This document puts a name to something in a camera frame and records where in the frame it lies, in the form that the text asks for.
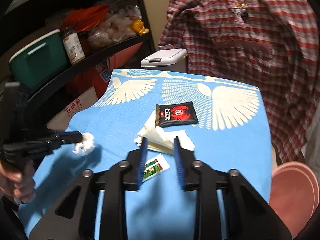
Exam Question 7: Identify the white rice sack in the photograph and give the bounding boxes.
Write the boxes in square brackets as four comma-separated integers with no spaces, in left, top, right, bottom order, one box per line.
[47,87,98,131]

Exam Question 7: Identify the red plastic bag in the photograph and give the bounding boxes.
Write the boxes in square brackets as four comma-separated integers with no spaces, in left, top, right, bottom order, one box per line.
[60,4,110,33]

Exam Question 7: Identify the yellow plastic bag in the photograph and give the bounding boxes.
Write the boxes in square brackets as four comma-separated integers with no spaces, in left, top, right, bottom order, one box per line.
[131,19,149,35]

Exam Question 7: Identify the red plaid shirt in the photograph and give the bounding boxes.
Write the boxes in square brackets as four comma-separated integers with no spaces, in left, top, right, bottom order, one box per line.
[159,0,319,162]

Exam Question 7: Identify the black red snack packet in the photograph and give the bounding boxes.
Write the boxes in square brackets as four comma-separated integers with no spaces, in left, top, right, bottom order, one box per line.
[155,101,199,128]

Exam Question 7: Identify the blue cloth with white wings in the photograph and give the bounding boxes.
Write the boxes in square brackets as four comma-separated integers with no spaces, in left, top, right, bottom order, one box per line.
[18,69,272,239]

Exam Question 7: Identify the glass jar with label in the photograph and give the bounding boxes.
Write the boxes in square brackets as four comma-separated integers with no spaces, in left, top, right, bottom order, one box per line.
[62,27,85,64]

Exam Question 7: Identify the green white ointment tube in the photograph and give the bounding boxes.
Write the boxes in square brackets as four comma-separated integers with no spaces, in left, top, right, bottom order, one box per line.
[143,154,170,182]

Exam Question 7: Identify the black metal shelf rack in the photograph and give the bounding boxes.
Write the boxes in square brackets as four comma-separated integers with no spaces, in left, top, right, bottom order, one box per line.
[0,0,156,120]

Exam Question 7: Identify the clear plastic bags of food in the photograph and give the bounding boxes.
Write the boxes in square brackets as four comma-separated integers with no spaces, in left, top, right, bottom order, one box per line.
[87,5,142,48]

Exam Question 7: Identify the green cooler box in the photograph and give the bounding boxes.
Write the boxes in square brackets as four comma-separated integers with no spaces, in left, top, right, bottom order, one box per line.
[9,29,67,89]

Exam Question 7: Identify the person's left hand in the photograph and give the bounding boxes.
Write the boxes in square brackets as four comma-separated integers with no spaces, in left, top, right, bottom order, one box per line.
[1,160,35,203]

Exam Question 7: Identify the white tissue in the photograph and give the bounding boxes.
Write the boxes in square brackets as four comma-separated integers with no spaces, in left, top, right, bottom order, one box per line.
[73,132,95,157]

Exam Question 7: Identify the white lidded trash bin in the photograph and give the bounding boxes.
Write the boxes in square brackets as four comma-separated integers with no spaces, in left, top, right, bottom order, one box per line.
[140,48,188,73]

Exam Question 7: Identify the pink plastic bucket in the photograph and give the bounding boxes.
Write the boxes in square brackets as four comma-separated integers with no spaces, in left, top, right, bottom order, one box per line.
[269,161,319,238]

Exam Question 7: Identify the stack of white napkins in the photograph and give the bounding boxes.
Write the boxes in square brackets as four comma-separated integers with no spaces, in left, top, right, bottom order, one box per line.
[134,110,195,154]

